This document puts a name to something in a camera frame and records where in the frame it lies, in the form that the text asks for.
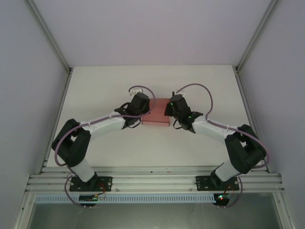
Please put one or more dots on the pink paper box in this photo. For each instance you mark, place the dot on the pink paper box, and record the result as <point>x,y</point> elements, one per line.
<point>156,117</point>

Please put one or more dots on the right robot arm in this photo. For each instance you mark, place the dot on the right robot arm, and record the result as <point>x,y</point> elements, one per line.
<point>212,130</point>

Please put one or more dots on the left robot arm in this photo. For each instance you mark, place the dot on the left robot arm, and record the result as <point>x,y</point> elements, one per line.
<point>104,124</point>

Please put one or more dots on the small circuit board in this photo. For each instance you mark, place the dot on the small circuit board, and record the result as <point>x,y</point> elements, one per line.
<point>89,198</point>
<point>222,198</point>

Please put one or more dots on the aluminium side rail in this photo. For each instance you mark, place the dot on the aluminium side rail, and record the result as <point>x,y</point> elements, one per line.
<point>57,114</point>
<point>247,100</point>

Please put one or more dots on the aluminium mounting rail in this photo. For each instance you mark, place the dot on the aluminium mounting rail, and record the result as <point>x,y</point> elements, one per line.
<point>152,177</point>

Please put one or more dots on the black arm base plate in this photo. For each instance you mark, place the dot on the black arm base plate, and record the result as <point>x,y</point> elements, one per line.
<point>104,183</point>
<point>202,182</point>

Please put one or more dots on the aluminium frame post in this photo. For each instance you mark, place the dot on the aluminium frame post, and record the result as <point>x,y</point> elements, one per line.
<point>255,40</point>
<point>51,40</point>

